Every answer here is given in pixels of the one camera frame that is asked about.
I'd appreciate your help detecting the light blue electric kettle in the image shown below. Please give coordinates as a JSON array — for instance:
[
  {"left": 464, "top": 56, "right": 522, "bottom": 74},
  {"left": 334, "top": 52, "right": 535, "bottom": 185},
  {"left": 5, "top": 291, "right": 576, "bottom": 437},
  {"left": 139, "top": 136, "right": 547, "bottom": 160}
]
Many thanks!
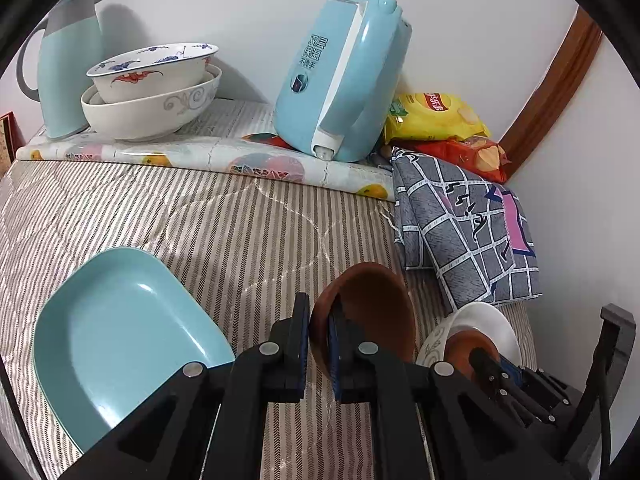
[{"left": 273, "top": 0, "right": 413, "bottom": 163}]

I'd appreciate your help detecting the large white grey-patterned bowl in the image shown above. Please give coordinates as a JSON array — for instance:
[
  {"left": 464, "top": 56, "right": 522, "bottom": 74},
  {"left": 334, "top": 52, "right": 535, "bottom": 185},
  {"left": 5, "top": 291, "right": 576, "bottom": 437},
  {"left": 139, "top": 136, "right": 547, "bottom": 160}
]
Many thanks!
[{"left": 81, "top": 64, "right": 222, "bottom": 142}]

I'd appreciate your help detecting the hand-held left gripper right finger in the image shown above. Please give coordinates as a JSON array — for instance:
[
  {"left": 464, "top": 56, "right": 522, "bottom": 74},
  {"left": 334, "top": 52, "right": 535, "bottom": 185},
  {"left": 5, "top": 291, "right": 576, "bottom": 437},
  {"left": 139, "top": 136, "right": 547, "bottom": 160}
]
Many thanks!
[{"left": 327, "top": 297, "right": 568, "bottom": 480}]

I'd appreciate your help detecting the light blue plate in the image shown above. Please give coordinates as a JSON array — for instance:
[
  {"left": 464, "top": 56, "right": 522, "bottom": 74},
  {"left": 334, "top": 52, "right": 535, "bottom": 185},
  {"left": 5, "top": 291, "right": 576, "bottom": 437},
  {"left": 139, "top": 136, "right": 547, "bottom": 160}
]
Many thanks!
[{"left": 32, "top": 247, "right": 236, "bottom": 453}]

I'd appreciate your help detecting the grey checkered cloth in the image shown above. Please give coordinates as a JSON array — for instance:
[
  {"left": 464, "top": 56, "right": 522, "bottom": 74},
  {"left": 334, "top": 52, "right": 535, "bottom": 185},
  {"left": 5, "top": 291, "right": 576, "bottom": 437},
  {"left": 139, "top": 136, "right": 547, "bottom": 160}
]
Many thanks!
[{"left": 390, "top": 146, "right": 542, "bottom": 311}]

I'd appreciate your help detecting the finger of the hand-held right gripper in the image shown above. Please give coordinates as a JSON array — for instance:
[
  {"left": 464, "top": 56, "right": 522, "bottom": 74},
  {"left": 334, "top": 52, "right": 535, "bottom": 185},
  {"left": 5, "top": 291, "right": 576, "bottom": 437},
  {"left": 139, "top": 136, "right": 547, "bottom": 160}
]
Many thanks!
[
  {"left": 497, "top": 355, "right": 571, "bottom": 408},
  {"left": 470, "top": 347, "right": 558, "bottom": 426}
]

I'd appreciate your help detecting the yellow chip bag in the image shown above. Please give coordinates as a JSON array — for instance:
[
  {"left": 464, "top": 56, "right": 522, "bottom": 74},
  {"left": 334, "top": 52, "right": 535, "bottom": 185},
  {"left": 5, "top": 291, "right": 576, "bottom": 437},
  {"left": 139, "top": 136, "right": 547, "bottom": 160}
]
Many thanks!
[{"left": 384, "top": 91, "right": 492, "bottom": 145}]

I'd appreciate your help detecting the rolled floral plastic sheet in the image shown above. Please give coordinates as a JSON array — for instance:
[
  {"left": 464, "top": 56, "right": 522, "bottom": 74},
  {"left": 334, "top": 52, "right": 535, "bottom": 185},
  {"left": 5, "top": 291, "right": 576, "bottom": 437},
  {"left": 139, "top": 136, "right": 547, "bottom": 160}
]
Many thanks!
[{"left": 15, "top": 100, "right": 396, "bottom": 203}]

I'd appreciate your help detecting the red chip bag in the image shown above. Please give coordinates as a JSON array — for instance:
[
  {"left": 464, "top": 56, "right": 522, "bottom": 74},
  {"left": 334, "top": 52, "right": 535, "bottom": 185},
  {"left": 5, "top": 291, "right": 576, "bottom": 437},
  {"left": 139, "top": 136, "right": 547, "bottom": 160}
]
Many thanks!
[{"left": 400, "top": 135, "right": 513, "bottom": 184}]

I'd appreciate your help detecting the small brown bowl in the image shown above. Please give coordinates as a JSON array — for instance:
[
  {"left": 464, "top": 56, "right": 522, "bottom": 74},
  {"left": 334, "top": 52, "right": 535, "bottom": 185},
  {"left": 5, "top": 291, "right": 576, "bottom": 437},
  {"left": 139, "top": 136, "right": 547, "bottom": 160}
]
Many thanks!
[
  {"left": 444, "top": 327, "right": 501, "bottom": 383},
  {"left": 309, "top": 261, "right": 417, "bottom": 383}
]

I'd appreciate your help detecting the light blue thermos jug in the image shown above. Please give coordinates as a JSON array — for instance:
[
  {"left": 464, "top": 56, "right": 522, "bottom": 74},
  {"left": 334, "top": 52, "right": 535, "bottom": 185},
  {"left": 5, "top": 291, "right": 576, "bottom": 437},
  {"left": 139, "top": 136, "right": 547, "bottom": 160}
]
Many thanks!
[{"left": 16, "top": 0, "right": 108, "bottom": 141}]

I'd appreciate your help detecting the patterned flat box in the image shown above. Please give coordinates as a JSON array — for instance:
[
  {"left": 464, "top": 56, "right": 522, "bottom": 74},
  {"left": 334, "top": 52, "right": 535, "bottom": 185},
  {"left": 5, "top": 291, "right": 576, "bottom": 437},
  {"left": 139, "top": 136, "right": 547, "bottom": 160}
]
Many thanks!
[{"left": 0, "top": 112, "right": 23, "bottom": 176}]

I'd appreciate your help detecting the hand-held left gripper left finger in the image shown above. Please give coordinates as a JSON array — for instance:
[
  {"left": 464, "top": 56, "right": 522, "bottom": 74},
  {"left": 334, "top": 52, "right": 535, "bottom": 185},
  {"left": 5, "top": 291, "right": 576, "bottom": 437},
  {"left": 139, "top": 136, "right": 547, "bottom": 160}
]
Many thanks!
[{"left": 57, "top": 292, "right": 311, "bottom": 480}]

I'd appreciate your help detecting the striped quilted tablecloth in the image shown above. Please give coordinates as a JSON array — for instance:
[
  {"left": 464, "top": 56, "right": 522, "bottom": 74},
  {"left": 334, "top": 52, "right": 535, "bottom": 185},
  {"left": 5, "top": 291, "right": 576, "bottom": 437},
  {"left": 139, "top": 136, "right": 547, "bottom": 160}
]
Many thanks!
[{"left": 0, "top": 157, "right": 538, "bottom": 480}]

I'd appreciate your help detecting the blue and red patterned bowl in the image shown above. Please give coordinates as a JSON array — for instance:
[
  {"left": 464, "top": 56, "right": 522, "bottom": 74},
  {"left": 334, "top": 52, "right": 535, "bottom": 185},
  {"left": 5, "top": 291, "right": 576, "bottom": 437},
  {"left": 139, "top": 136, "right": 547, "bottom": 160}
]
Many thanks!
[{"left": 86, "top": 43, "right": 220, "bottom": 105}]

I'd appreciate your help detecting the plain white bowl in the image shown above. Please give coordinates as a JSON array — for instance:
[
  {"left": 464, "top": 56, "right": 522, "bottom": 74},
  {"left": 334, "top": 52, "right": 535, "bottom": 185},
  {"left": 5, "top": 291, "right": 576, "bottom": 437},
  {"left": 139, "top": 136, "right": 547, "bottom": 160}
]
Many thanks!
[{"left": 416, "top": 301, "right": 522, "bottom": 368}]

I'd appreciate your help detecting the brown wooden door frame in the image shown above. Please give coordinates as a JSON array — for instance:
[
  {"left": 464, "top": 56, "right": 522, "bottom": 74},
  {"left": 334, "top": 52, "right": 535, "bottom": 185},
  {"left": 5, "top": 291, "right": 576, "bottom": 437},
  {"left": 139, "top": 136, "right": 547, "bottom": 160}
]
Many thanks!
[{"left": 500, "top": 5, "right": 603, "bottom": 173}]

